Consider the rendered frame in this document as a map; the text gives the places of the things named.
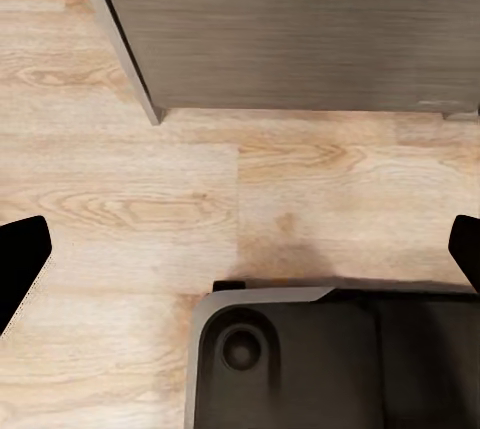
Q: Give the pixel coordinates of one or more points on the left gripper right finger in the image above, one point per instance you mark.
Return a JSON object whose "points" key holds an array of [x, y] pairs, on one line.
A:
{"points": [[464, 245]]}

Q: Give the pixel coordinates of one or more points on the dishwasher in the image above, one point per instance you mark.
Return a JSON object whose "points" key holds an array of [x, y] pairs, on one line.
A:
{"points": [[326, 55]]}

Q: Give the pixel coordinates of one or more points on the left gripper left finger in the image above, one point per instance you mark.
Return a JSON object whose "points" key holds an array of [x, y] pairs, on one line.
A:
{"points": [[25, 246]]}

